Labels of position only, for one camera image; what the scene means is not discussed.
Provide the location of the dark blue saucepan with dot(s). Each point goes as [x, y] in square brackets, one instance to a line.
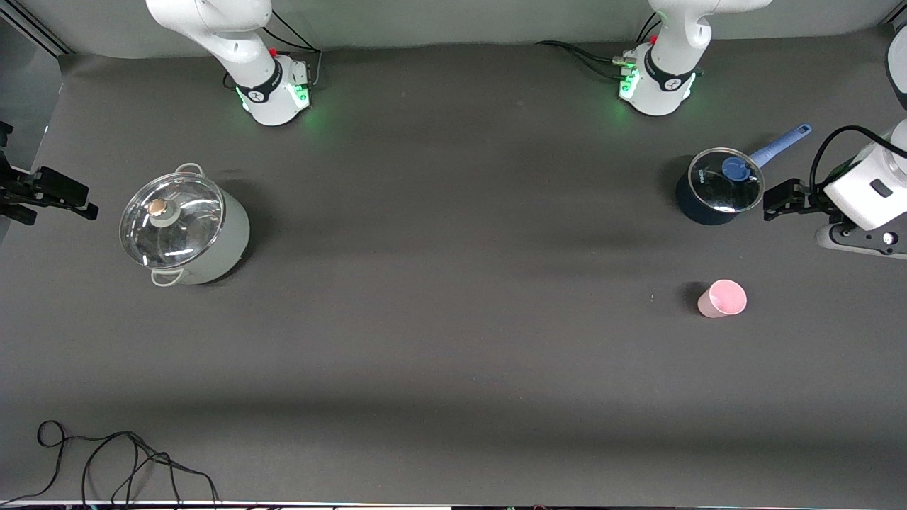
[698, 212]

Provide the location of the pink plastic cup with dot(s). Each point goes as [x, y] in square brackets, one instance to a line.
[723, 299]

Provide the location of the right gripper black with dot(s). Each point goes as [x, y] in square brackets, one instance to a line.
[15, 191]

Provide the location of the pale grey-green stockpot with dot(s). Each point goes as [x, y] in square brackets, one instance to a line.
[227, 241]

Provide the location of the black mount piece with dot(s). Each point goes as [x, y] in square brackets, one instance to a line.
[5, 131]

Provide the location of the glass lid with blue knob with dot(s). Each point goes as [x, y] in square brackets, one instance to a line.
[716, 191]

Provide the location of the aluminium frame profile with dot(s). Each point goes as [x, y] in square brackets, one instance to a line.
[35, 30]

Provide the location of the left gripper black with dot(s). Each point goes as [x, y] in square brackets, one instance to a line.
[810, 198]

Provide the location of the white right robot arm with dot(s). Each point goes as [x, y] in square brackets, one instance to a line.
[234, 42]

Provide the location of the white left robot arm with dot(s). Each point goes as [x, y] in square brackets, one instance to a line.
[666, 71]

